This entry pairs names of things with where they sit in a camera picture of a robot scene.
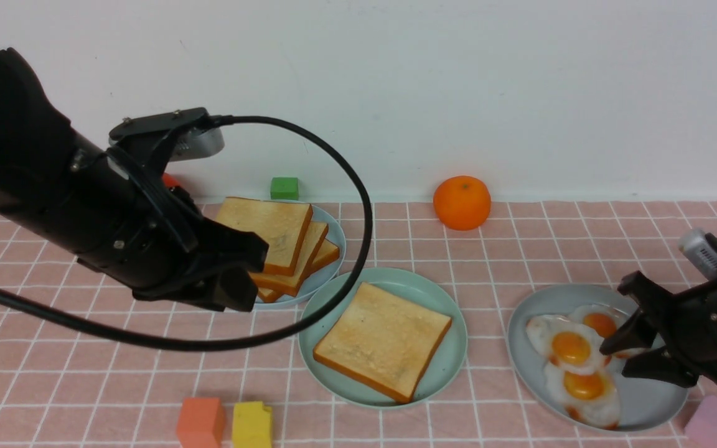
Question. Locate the fried egg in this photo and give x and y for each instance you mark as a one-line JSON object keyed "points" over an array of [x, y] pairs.
{"points": [[589, 399], [569, 345], [604, 319]]}

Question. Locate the orange foam cube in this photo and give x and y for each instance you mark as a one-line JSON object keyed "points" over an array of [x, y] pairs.
{"points": [[201, 423]]}

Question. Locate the pink foam cube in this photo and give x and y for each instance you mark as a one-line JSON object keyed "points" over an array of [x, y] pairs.
{"points": [[702, 426]]}

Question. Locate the red yellow pomegranate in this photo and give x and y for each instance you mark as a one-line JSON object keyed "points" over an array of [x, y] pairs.
{"points": [[169, 181]]}

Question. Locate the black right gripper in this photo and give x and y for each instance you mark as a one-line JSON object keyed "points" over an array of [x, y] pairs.
{"points": [[671, 337]]}

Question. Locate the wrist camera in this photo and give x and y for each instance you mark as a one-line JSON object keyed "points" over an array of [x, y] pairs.
{"points": [[700, 251], [198, 144]]}

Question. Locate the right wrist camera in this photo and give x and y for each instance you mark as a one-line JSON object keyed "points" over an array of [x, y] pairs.
{"points": [[700, 251]]}

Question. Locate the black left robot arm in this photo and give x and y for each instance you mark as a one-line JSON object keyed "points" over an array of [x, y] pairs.
{"points": [[39, 189]]}

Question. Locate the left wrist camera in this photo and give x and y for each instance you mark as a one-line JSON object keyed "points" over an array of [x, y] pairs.
{"points": [[198, 144]]}

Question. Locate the green foam cube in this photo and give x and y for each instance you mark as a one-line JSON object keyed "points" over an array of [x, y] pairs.
{"points": [[284, 188]]}

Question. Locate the light blue bread plate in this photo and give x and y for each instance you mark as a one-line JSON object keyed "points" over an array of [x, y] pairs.
{"points": [[318, 279]]}

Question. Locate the grey egg plate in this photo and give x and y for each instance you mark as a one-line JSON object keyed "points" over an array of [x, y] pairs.
{"points": [[645, 404]]}

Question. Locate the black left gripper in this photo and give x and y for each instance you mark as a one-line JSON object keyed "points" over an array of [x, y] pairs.
{"points": [[155, 240]]}

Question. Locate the yellow foam block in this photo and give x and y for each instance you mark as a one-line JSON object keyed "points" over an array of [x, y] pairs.
{"points": [[252, 425]]}

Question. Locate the pink checkered tablecloth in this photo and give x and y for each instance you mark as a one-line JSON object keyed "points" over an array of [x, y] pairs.
{"points": [[61, 389]]}

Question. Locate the fried egg front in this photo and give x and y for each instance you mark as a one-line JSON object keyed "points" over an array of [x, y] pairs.
{"points": [[589, 399]]}

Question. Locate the teal green plate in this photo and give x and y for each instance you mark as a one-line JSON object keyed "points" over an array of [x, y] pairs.
{"points": [[444, 366]]}

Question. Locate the orange tangerine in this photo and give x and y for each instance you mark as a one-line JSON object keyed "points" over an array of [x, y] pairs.
{"points": [[462, 203]]}

